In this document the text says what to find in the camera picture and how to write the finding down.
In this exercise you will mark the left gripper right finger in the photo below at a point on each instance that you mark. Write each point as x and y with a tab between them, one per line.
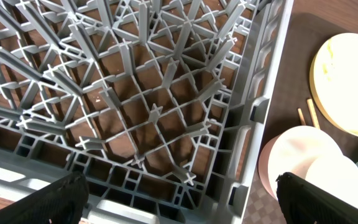
302	202

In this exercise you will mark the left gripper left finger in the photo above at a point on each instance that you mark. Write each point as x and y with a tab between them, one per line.
62	202

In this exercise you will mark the white cup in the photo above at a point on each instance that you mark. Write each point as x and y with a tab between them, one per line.
337	175

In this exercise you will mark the pink bowl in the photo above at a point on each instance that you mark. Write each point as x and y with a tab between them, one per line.
293	151

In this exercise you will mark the yellow round plate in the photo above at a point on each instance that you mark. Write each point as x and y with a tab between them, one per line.
334	81

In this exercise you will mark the grey plastic dishwasher rack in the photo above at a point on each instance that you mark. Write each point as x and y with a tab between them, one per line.
160	104

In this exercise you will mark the lower wooden chopstick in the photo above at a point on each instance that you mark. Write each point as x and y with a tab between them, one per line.
301	117

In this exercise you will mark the wooden chopstick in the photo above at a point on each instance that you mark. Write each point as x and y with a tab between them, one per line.
301	117
313	114

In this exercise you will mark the dark brown serving tray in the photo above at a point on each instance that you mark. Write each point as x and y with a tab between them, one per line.
306	33

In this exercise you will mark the upper wooden chopstick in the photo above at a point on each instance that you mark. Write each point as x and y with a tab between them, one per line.
313	114

